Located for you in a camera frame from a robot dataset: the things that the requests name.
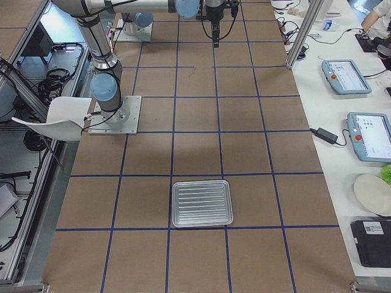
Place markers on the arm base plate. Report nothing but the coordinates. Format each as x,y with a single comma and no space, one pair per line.
144,36
124,121

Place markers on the ribbed metal tray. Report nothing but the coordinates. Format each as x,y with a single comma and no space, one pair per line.
201,203

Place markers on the white plastic chair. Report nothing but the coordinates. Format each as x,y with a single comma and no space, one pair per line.
65,119

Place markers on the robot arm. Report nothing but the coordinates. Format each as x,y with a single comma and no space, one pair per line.
137,23
86,13

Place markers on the black laptop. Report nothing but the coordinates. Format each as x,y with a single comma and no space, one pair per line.
372,240

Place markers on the cream round plate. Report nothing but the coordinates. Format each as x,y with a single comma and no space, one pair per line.
373,193

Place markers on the black power adapter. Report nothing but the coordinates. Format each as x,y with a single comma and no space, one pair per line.
324,135

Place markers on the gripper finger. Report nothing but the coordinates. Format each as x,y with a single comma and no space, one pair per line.
216,36

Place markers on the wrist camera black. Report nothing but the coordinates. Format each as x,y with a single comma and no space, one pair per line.
234,7

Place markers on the blue teach pendant near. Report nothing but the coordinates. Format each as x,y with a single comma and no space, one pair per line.
370,136

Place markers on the aluminium frame post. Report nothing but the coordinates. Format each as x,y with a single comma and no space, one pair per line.
304,30

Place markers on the blue teach pendant far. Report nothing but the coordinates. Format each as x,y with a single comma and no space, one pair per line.
345,77

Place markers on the blue teach pendant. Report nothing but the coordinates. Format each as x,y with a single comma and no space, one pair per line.
345,77
370,136

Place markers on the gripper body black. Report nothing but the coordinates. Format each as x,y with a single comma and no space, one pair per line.
214,12

